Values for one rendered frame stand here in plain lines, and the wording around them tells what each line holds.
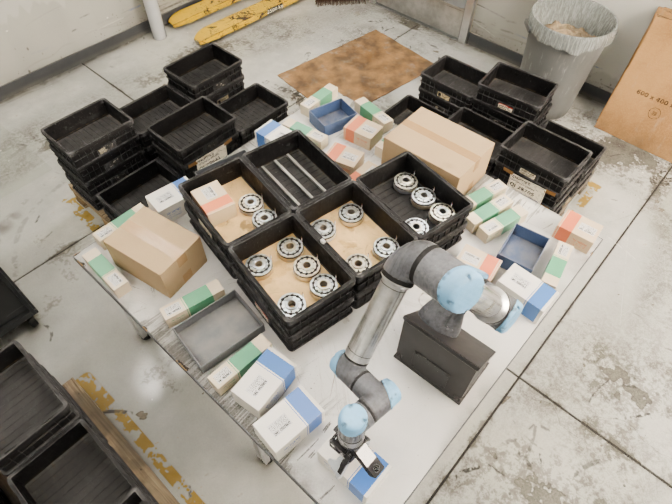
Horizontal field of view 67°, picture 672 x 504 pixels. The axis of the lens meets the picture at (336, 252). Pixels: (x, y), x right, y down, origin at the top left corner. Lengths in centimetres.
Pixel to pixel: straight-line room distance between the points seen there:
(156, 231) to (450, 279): 127
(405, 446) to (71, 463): 126
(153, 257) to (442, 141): 133
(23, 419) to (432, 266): 167
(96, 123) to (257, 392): 210
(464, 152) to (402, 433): 123
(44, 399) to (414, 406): 141
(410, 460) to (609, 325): 169
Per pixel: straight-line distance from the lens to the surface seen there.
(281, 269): 195
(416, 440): 182
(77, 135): 332
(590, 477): 275
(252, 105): 345
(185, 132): 313
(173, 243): 207
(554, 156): 315
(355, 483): 167
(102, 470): 226
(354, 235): 205
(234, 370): 185
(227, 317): 202
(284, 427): 172
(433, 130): 245
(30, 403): 235
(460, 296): 125
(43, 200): 377
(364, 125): 263
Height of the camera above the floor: 241
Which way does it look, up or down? 53 degrees down
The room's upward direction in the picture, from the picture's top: 1 degrees clockwise
